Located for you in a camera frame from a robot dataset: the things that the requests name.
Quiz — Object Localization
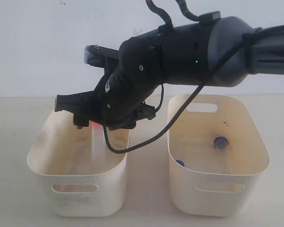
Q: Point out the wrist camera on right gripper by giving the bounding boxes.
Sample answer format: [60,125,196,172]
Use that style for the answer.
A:
[84,45,118,68]

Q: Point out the clear bottle blue cap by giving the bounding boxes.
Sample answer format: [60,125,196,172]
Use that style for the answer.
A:
[176,159,185,167]
[213,136,234,175]

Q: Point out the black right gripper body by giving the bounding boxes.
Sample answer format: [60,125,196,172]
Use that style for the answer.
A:
[54,70,163,130]

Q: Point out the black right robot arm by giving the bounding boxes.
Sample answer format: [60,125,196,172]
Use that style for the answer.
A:
[54,17,284,130]

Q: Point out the clear bottle orange cap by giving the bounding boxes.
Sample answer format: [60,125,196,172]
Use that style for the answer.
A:
[91,122,106,164]

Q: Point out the black braided cable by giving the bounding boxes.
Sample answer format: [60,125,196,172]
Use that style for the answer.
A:
[145,0,222,29]

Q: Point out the cream plastic bin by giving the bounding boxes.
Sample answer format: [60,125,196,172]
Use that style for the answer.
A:
[27,111,128,217]
[167,95,270,217]

